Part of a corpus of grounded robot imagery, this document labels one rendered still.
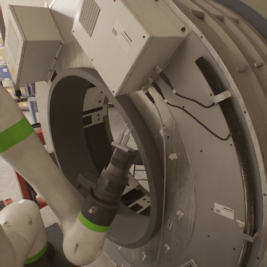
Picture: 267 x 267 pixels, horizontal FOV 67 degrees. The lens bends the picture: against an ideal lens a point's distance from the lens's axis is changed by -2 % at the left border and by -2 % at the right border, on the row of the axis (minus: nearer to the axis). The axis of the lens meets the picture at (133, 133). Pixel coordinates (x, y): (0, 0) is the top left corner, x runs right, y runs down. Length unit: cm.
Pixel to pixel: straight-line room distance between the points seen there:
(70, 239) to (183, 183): 34
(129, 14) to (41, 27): 59
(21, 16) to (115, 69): 59
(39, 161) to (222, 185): 48
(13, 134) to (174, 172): 45
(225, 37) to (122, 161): 40
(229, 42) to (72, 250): 65
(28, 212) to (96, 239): 27
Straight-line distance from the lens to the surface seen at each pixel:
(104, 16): 52
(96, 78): 71
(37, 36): 96
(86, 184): 56
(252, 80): 58
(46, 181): 63
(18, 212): 77
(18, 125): 59
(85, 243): 58
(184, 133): 55
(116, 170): 52
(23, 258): 72
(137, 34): 44
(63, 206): 67
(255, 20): 92
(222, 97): 45
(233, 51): 59
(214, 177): 56
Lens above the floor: 163
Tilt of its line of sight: 23 degrees down
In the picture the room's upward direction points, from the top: 2 degrees counter-clockwise
